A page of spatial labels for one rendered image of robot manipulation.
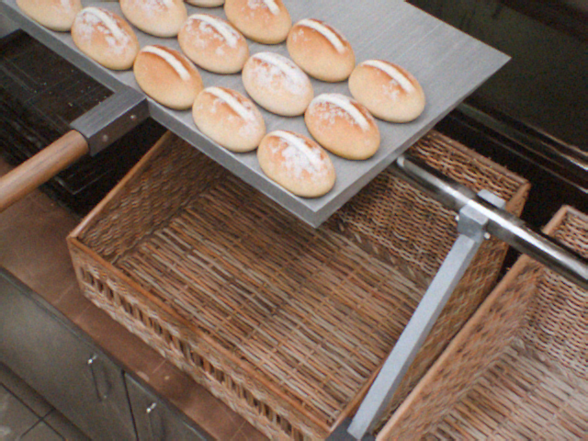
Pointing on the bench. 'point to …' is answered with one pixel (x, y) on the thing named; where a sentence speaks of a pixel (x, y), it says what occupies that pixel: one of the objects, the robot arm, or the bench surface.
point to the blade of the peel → (460, 45)
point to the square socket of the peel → (112, 118)
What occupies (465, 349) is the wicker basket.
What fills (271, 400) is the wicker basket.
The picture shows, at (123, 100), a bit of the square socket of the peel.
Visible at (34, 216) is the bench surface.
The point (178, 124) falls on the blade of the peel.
